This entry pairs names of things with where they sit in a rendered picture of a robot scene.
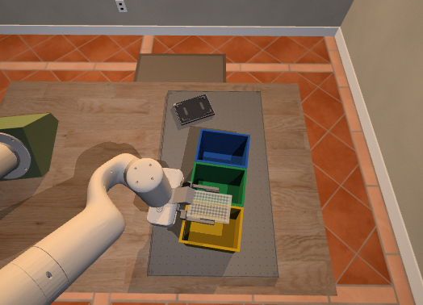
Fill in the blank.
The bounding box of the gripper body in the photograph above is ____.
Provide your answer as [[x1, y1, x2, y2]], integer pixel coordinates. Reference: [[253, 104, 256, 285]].
[[147, 168, 184, 228]]

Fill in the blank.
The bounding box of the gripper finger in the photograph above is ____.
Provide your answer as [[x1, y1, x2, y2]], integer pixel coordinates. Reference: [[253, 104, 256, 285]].
[[189, 182, 220, 193], [176, 204, 215, 225]]

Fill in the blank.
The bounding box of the green open bin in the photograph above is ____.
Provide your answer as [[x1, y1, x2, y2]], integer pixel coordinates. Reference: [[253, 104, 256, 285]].
[[191, 161, 247, 207]]

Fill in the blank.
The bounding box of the yellow bin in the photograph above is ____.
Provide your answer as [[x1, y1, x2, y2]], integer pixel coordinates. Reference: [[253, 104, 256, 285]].
[[178, 206, 244, 253]]

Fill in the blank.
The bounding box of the blue open bin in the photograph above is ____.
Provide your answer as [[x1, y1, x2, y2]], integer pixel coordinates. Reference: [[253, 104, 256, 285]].
[[195, 128, 250, 169]]

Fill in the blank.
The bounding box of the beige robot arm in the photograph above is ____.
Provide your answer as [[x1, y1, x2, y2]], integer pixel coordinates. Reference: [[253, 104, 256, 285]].
[[0, 132, 195, 305]]

